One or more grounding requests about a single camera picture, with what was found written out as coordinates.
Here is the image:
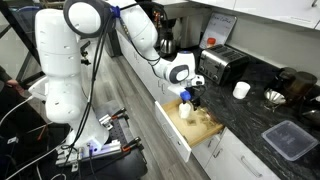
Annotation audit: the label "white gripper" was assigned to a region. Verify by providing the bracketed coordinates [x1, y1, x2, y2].
[168, 85, 200, 111]

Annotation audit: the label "white mug from drawer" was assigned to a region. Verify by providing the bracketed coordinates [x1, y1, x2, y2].
[179, 103, 191, 119]

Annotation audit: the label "white wooden drawer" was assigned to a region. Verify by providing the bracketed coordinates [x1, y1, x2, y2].
[155, 99, 223, 162]

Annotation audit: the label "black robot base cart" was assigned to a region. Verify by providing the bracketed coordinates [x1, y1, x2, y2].
[40, 114, 148, 180]

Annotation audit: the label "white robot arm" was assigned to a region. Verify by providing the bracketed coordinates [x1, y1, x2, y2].
[35, 0, 204, 151]

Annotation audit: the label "left white drawer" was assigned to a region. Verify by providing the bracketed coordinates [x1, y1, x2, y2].
[117, 32, 179, 104]

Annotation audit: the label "white mug on counter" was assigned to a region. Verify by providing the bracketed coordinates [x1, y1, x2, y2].
[233, 81, 251, 99]

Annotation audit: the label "black steel toaster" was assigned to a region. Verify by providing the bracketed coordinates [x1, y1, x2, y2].
[198, 45, 249, 86]

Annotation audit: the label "orange lid creamer jar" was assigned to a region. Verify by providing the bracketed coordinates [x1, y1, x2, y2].
[207, 37, 216, 48]

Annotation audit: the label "steel coffee carafe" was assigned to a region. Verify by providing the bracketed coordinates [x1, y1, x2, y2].
[160, 32, 176, 54]

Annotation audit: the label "black coffee maker machine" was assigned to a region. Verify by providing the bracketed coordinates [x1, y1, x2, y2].
[146, 0, 213, 58]

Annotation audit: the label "small whiteboard sign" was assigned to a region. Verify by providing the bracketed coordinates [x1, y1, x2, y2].
[199, 13, 237, 49]

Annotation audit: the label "white lower cabinet door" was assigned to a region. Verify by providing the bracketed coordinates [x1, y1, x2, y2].
[205, 128, 280, 180]

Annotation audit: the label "clear plastic container lid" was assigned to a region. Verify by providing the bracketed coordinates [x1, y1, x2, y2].
[261, 120, 319, 161]

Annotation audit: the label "white upper cabinets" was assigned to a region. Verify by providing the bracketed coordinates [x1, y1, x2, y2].
[191, 0, 320, 30]

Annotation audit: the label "person in grey sleeve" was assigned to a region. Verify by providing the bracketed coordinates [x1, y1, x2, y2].
[0, 66, 24, 95]

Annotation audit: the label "black camera on tripod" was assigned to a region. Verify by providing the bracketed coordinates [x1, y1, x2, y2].
[80, 41, 91, 66]

